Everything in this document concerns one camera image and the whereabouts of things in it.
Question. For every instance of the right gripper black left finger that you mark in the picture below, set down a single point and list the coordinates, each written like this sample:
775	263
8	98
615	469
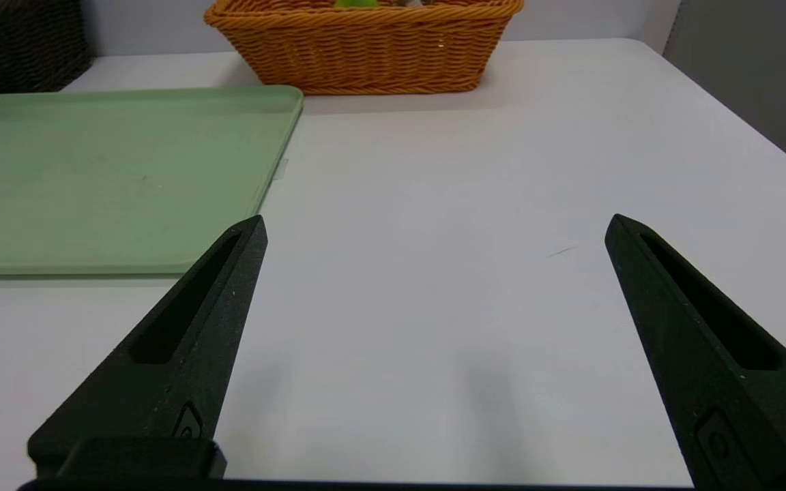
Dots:
181	382

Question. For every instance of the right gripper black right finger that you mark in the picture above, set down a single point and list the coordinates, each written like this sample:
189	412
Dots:
727	395

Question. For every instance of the green lime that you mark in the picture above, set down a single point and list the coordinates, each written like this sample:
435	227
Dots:
355	3

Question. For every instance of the dark brown wicker basket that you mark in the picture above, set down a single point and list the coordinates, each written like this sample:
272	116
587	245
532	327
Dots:
18	41

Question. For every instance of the orange wicker basket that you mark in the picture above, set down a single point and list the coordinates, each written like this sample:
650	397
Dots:
366	48

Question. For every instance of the light green plastic tray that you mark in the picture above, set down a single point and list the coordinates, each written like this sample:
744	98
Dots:
106	184

